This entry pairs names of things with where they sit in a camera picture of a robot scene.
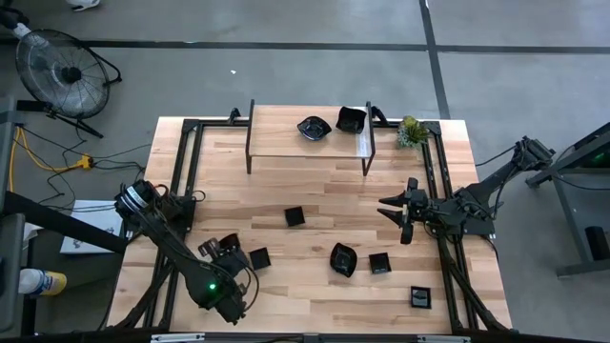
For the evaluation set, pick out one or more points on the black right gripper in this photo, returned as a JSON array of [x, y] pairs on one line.
[[417, 207]]

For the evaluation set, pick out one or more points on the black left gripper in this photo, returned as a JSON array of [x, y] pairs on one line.
[[231, 264]]

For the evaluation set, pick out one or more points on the small black square plate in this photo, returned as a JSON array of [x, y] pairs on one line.
[[259, 259], [420, 297], [294, 216]]

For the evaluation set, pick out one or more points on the black small cup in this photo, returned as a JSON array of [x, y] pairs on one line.
[[380, 263]]

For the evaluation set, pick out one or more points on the black wavy square mini bowl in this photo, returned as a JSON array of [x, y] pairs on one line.
[[351, 120]]

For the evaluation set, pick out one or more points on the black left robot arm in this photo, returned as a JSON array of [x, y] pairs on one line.
[[176, 252]]

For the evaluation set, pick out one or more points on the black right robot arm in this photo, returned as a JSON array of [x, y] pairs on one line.
[[495, 178]]

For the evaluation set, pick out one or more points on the white paper label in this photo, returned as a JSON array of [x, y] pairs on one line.
[[365, 145]]

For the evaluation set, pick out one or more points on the small green potted plant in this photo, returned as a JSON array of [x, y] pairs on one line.
[[412, 132]]

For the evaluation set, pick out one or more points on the white cardboard box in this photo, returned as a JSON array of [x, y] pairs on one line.
[[93, 226]]

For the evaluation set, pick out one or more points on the black metal beam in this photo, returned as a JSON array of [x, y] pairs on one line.
[[62, 222]]

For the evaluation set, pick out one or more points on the white yellow plastic bottle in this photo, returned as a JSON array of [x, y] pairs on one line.
[[43, 282]]

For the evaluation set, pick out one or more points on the black box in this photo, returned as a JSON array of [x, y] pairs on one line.
[[598, 243]]

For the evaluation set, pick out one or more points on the black floor fan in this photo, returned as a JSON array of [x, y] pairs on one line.
[[71, 74]]

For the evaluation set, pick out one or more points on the person's white shoe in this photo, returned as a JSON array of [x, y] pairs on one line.
[[21, 31], [83, 4]]

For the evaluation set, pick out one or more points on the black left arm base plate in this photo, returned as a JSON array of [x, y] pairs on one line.
[[181, 219]]

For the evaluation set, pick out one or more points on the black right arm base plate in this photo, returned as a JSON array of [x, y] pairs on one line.
[[483, 227]]

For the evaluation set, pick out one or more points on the silver metal bracket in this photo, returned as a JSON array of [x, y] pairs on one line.
[[177, 337], [441, 339]]

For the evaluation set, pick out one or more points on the wooden shelf black frame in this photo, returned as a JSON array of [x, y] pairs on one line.
[[276, 138]]

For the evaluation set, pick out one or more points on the black metal table frame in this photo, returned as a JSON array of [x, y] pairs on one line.
[[214, 123]]

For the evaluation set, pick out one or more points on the gray metal desk frame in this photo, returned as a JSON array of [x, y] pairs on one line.
[[574, 224]]

